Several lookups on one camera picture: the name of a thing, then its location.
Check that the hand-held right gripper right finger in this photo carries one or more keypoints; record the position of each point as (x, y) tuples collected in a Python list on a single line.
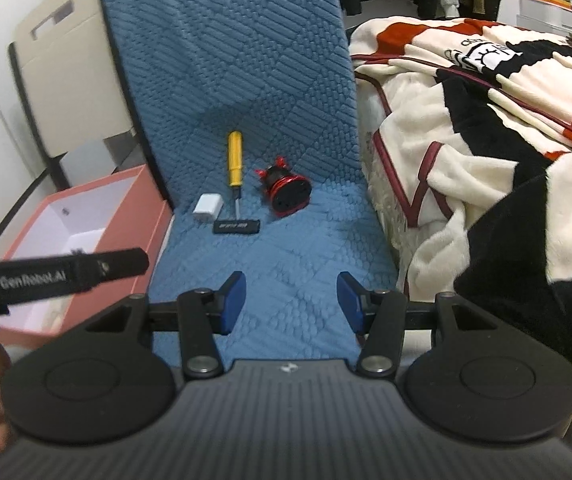
[(347, 301)]

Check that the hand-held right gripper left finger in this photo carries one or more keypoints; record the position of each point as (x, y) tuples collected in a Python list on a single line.
[(234, 301)]

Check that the black stick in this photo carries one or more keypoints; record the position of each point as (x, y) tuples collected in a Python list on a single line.
[(237, 226)]

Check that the white charger plug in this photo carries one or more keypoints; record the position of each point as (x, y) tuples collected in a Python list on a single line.
[(208, 207)]

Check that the pink cardboard box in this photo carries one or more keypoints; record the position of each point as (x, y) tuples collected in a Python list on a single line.
[(159, 230)]

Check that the red and black round spool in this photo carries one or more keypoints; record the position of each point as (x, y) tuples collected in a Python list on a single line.
[(289, 195)]

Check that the cream floral bed sheet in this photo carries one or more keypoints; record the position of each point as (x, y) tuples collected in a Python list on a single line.
[(380, 185)]

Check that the red white black printed blanket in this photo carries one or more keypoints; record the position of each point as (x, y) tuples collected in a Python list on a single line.
[(465, 170)]

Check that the beige plastic chair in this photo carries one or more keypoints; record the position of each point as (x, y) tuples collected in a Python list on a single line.
[(66, 60)]

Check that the blue quilted bedspread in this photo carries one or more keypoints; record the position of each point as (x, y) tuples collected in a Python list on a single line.
[(246, 60)]

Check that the white cabinet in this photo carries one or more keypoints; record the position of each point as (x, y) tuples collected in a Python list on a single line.
[(550, 15)]

